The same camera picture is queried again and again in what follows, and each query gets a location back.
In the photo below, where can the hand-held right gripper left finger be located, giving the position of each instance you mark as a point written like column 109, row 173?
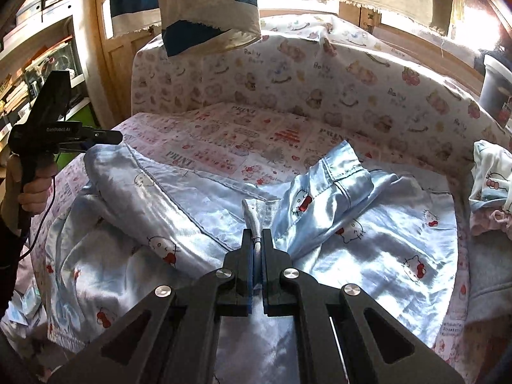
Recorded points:
column 250, row 280

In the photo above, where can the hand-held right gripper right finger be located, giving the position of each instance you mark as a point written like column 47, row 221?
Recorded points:
column 272, row 276

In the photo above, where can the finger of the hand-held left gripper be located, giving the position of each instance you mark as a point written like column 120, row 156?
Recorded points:
column 80, row 147
column 110, row 136

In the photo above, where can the light blue satin pants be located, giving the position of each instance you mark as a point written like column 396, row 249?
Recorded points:
column 200, row 216

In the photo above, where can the person's left forearm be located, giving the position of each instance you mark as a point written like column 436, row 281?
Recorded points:
column 7, row 272

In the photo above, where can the person's left hand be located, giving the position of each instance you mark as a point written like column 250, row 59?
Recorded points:
column 40, row 192

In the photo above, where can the wooden door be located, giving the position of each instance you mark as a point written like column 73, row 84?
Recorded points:
column 120, row 72

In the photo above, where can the white shelf unit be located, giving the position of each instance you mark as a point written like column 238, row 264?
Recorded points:
column 36, row 44

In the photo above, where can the white storage box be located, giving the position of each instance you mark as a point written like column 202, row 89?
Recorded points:
column 30, row 8

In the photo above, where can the pink printed bed sheet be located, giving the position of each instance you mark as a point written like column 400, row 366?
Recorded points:
column 248, row 136

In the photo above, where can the striped hanging blanket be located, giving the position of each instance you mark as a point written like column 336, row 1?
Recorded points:
column 208, row 28

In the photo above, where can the bear printed headboard cover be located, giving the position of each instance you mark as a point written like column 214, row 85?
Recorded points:
column 320, row 80

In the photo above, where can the pink garment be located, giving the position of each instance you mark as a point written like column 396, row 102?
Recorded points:
column 490, row 222

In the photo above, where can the white printed garment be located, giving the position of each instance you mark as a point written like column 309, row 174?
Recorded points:
column 494, row 172

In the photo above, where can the dark cup with white lid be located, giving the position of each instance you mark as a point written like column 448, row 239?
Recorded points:
column 496, row 92

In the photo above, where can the wooden window frame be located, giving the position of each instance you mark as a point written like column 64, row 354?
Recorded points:
column 420, row 44

